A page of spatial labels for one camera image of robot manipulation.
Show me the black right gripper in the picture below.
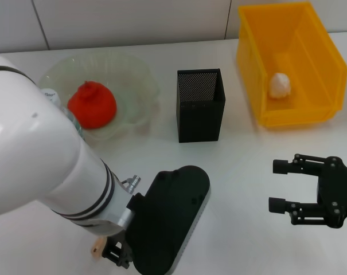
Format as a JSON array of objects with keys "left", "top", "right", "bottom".
[{"left": 268, "top": 154, "right": 347, "bottom": 229}]

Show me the white paper ball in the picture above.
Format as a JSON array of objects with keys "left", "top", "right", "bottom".
[{"left": 269, "top": 73, "right": 291, "bottom": 99}]

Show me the yellow plastic bin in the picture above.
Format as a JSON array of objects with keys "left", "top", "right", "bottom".
[{"left": 236, "top": 1, "right": 347, "bottom": 128}]

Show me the small tan cylinder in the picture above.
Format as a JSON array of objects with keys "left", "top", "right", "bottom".
[{"left": 90, "top": 237, "right": 106, "bottom": 258}]

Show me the clear water bottle green label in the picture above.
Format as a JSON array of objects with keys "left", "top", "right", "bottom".
[{"left": 40, "top": 88, "right": 85, "bottom": 141}]

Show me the red-orange fruit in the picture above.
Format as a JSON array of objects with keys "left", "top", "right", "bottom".
[{"left": 67, "top": 81, "right": 118, "bottom": 130}]

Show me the black mesh pen holder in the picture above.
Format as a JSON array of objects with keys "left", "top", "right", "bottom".
[{"left": 174, "top": 68, "right": 227, "bottom": 143}]

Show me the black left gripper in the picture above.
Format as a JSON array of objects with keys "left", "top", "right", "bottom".
[{"left": 103, "top": 233, "right": 134, "bottom": 269}]

